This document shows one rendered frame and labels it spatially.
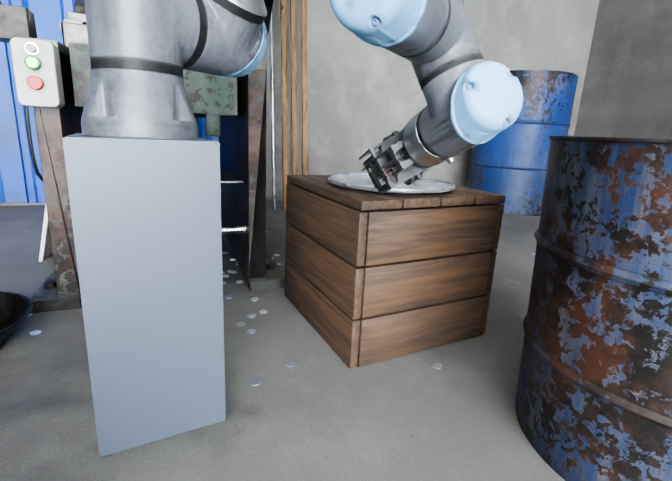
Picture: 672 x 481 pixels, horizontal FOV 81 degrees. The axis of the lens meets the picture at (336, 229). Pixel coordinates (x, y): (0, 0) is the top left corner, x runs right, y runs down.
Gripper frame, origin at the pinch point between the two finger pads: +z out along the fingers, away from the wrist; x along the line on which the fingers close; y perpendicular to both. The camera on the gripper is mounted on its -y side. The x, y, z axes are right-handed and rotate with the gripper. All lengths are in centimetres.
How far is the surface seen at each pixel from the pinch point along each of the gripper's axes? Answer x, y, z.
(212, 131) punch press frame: -34, 18, 43
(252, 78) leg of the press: -39, 3, 33
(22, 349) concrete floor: -5, 77, 31
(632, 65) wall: 16, -301, 145
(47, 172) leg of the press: -39, 57, 37
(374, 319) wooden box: 25.1, 13.7, 8.3
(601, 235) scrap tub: 21.1, -6.5, -30.1
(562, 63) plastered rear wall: -12, -279, 177
